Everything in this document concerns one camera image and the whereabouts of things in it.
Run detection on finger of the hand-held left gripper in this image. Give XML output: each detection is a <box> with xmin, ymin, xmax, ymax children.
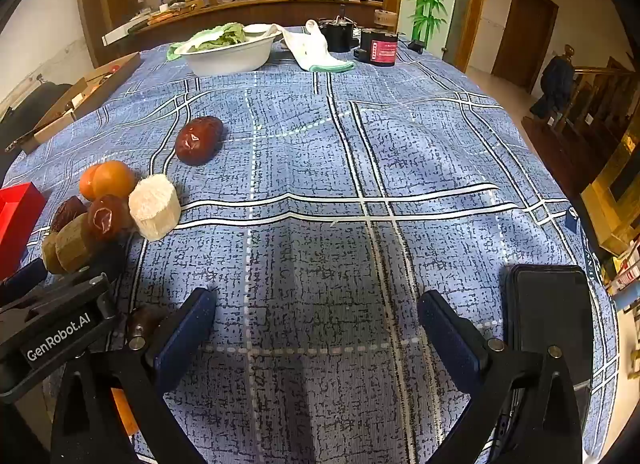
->
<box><xmin>0</xmin><ymin>259</ymin><xmax>48</xmax><ymax>305</ymax></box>

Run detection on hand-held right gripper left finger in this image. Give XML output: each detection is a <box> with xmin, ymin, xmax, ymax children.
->
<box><xmin>50</xmin><ymin>288</ymin><xmax>217</xmax><ymax>464</ymax></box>

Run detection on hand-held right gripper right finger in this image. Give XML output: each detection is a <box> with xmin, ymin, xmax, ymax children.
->
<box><xmin>417</xmin><ymin>290</ymin><xmax>583</xmax><ymax>464</ymax></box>

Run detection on red box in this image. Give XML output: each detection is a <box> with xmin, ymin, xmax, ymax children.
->
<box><xmin>0</xmin><ymin>183</ymin><xmax>48</xmax><ymax>282</ymax></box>

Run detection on glossy red jujube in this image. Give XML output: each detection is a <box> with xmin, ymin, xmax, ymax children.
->
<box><xmin>87</xmin><ymin>194</ymin><xmax>135</xmax><ymax>242</ymax></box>

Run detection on pale peeled sugarcane piece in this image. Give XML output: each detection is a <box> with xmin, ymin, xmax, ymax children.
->
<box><xmin>128</xmin><ymin>174</ymin><xmax>182</xmax><ymax>241</ymax></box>

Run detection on dark wrinkled jujube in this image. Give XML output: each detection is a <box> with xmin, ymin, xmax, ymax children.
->
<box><xmin>49</xmin><ymin>195</ymin><xmax>90</xmax><ymax>234</ymax></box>

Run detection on black smartphone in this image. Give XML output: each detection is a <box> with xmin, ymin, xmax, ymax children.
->
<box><xmin>505</xmin><ymin>264</ymin><xmax>596</xmax><ymax>425</ymax></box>

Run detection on small orange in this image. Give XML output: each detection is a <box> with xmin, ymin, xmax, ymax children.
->
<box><xmin>79</xmin><ymin>165</ymin><xmax>103</xmax><ymax>201</ymax></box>

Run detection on large orange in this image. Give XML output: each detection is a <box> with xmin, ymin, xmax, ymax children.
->
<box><xmin>92</xmin><ymin>160</ymin><xmax>137</xmax><ymax>200</ymax></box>

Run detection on black chair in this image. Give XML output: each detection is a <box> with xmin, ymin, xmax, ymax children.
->
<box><xmin>0</xmin><ymin>81</ymin><xmax>76</xmax><ymax>180</ymax></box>

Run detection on blue plaid tablecloth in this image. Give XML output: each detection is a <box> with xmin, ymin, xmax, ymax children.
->
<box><xmin>0</xmin><ymin>36</ymin><xmax>621</xmax><ymax>464</ymax></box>

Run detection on large dark red jujube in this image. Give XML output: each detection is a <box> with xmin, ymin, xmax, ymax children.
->
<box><xmin>175</xmin><ymin>115</ymin><xmax>224</xmax><ymax>166</ymax></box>

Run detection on cardboard box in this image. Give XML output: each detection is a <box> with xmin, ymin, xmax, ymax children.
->
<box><xmin>5</xmin><ymin>51</ymin><xmax>142</xmax><ymax>155</ymax></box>

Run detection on white flat board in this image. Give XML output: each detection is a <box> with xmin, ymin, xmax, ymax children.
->
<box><xmin>102</xmin><ymin>14</ymin><xmax>151</xmax><ymax>47</ymax></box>

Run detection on green cloth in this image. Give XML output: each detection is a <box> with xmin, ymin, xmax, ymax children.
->
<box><xmin>166</xmin><ymin>29</ymin><xmax>221</xmax><ymax>61</ymax></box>

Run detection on dark hanging coat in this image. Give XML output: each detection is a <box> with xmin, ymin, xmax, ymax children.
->
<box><xmin>530</xmin><ymin>56</ymin><xmax>576</xmax><ymax>117</ymax></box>

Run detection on white bowl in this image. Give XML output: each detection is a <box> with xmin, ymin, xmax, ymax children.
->
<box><xmin>180</xmin><ymin>26</ymin><xmax>275</xmax><ymax>77</ymax></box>

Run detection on wooden stair railing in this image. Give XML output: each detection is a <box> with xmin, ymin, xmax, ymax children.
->
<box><xmin>520</xmin><ymin>44</ymin><xmax>640</xmax><ymax>160</ymax></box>

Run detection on black canister with red label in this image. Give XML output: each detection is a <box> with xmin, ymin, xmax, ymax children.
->
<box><xmin>359</xmin><ymin>28</ymin><xmax>399</xmax><ymax>66</ymax></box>

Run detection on green lettuce leaves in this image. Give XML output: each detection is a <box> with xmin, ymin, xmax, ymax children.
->
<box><xmin>197</xmin><ymin>23</ymin><xmax>247</xmax><ymax>52</ymax></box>

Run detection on wooden door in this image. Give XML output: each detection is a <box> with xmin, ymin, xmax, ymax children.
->
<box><xmin>492</xmin><ymin>0</ymin><xmax>559</xmax><ymax>90</ymax></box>

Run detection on white towel with green edge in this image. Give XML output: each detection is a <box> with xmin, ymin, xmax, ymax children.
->
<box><xmin>277</xmin><ymin>19</ymin><xmax>357</xmax><ymax>73</ymax></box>

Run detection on black cup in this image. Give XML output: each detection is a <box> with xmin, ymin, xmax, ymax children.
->
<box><xmin>318</xmin><ymin>15</ymin><xmax>358</xmax><ymax>53</ymax></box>

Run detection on wooden counter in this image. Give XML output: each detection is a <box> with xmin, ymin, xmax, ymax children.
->
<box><xmin>102</xmin><ymin>0</ymin><xmax>396</xmax><ymax>52</ymax></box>

